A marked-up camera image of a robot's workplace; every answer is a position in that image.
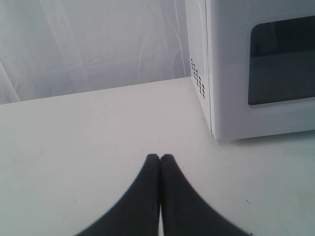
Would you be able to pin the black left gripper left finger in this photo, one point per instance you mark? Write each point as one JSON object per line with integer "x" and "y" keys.
{"x": 136, "y": 213}

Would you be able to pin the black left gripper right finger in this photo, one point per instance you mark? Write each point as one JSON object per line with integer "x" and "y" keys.
{"x": 184, "y": 212}

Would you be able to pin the white microwave door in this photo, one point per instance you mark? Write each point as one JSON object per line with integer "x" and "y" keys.
{"x": 262, "y": 63}

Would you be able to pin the white microwave oven body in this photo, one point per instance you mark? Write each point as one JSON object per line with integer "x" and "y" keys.
{"x": 198, "y": 54}

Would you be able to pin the white backdrop curtain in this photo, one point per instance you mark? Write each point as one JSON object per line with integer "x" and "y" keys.
{"x": 58, "y": 47}

